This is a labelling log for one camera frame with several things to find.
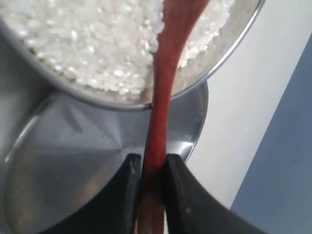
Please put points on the steel bowl of rice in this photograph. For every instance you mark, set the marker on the steel bowl of rice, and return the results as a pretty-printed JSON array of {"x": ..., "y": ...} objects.
[{"x": 101, "y": 51}]

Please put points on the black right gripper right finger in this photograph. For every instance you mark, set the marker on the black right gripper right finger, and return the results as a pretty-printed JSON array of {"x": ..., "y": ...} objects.
[{"x": 274, "y": 198}]

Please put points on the round steel plate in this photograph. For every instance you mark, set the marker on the round steel plate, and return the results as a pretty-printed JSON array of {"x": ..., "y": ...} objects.
[{"x": 66, "y": 152}]

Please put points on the dark red wooden spoon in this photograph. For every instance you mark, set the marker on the dark red wooden spoon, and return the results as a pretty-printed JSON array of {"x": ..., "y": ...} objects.
[{"x": 179, "y": 17}]

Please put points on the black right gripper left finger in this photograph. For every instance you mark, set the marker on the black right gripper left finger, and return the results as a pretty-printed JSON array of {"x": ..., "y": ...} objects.
[{"x": 113, "y": 210}]

